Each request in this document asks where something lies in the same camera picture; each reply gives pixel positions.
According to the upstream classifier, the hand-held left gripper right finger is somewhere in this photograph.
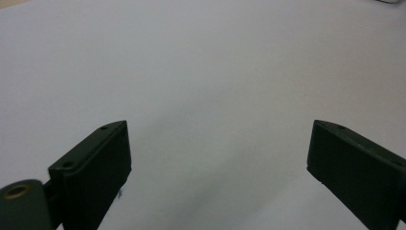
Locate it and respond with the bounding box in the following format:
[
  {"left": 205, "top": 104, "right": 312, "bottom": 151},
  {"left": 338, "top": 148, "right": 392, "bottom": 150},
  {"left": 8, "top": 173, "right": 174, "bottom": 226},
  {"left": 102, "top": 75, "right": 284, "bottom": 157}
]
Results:
[{"left": 306, "top": 119, "right": 406, "bottom": 230}]

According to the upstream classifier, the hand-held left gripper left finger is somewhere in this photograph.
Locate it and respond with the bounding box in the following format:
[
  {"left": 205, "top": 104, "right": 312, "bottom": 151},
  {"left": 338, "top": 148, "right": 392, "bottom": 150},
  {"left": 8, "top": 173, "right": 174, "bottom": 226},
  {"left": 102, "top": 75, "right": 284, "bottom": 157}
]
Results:
[{"left": 47, "top": 120, "right": 133, "bottom": 230}]

